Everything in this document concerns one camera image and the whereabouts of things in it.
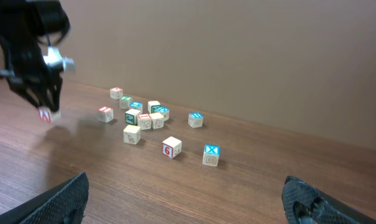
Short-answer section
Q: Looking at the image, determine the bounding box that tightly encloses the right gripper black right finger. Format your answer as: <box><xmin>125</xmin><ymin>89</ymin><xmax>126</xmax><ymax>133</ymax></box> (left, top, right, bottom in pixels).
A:
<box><xmin>282</xmin><ymin>175</ymin><xmax>376</xmax><ymax>224</ymax></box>

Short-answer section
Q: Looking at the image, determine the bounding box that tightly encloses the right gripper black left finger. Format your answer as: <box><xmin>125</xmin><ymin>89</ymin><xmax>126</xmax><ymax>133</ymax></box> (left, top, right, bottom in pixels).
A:
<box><xmin>0</xmin><ymin>172</ymin><xmax>89</xmax><ymax>224</ymax></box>

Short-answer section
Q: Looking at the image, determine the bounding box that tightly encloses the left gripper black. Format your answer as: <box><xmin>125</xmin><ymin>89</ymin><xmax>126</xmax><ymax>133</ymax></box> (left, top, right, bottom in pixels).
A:
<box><xmin>0</xmin><ymin>32</ymin><xmax>63</xmax><ymax>112</ymax></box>

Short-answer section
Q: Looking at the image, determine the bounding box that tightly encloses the red letter A block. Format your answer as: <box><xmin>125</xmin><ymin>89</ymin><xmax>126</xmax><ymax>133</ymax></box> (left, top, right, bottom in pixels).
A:
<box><xmin>38</xmin><ymin>107</ymin><xmax>61</xmax><ymax>123</ymax></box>

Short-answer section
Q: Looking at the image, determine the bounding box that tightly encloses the red letter I block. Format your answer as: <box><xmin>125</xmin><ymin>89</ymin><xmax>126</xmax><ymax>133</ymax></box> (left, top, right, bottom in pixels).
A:
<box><xmin>98</xmin><ymin>106</ymin><xmax>114</xmax><ymax>123</ymax></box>

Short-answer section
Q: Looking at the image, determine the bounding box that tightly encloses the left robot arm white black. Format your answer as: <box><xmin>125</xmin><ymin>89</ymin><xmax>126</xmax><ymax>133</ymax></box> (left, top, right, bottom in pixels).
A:
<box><xmin>0</xmin><ymin>0</ymin><xmax>75</xmax><ymax>113</ymax></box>

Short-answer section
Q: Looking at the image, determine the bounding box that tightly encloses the red letter Y block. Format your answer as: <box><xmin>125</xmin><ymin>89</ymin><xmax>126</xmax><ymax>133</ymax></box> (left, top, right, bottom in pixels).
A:
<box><xmin>109</xmin><ymin>87</ymin><xmax>123</xmax><ymax>100</ymax></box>

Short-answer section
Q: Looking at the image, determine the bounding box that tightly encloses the green letter Z block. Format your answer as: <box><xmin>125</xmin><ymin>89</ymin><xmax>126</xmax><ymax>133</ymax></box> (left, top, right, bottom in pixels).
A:
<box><xmin>119</xmin><ymin>96</ymin><xmax>132</xmax><ymax>110</ymax></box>

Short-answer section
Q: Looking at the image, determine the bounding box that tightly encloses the green picture block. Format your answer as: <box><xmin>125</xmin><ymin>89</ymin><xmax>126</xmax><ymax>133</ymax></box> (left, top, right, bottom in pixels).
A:
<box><xmin>125</xmin><ymin>109</ymin><xmax>142</xmax><ymax>125</ymax></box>

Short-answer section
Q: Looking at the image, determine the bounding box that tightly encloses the blue letter S block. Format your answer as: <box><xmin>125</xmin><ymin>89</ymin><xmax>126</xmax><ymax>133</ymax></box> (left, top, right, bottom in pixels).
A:
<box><xmin>129</xmin><ymin>101</ymin><xmax>143</xmax><ymax>113</ymax></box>

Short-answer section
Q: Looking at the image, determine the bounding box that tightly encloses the yellow block lower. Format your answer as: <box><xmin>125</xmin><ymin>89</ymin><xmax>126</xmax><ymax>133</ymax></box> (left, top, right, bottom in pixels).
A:
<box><xmin>123</xmin><ymin>124</ymin><xmax>141</xmax><ymax>144</ymax></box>

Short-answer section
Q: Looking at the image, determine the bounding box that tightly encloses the yellow block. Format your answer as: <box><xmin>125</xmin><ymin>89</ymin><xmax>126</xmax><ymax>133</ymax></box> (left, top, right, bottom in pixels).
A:
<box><xmin>123</xmin><ymin>124</ymin><xmax>141</xmax><ymax>144</ymax></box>
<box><xmin>150</xmin><ymin>112</ymin><xmax>164</xmax><ymax>129</ymax></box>

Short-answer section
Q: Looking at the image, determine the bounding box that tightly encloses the blue letter X block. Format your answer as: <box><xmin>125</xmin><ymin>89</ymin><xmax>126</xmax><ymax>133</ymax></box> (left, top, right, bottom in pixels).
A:
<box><xmin>203</xmin><ymin>144</ymin><xmax>221</xmax><ymax>167</ymax></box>

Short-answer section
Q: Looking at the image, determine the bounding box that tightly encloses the red letter block centre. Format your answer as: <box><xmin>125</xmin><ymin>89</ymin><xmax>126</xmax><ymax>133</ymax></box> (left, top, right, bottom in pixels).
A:
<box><xmin>137</xmin><ymin>114</ymin><xmax>152</xmax><ymax>130</ymax></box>

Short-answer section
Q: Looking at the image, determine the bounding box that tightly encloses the white green top block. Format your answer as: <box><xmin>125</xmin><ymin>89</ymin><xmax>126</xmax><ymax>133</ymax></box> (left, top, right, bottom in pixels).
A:
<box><xmin>148</xmin><ymin>101</ymin><xmax>161</xmax><ymax>113</ymax></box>

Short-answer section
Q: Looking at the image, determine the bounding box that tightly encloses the yellow block upper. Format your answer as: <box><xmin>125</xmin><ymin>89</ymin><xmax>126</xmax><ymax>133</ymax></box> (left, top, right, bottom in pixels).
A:
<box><xmin>150</xmin><ymin>112</ymin><xmax>164</xmax><ymax>129</ymax></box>

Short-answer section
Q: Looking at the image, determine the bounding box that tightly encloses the red number 6 block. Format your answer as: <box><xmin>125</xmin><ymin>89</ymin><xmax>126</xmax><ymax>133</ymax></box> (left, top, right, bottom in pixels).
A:
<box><xmin>162</xmin><ymin>136</ymin><xmax>182</xmax><ymax>159</ymax></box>

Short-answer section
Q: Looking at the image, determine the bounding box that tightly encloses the blue letter D block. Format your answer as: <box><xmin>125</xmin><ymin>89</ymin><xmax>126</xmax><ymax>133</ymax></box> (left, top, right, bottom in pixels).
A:
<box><xmin>155</xmin><ymin>106</ymin><xmax>170</xmax><ymax>121</ymax></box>

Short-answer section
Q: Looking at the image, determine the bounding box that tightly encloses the blue block far right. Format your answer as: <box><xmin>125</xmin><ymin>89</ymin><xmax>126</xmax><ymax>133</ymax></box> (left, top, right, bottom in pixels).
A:
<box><xmin>188</xmin><ymin>112</ymin><xmax>204</xmax><ymax>128</ymax></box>

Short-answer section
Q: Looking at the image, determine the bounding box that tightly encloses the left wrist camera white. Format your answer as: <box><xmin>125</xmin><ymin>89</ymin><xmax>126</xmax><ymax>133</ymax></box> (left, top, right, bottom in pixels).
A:
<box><xmin>43</xmin><ymin>47</ymin><xmax>76</xmax><ymax>72</ymax></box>

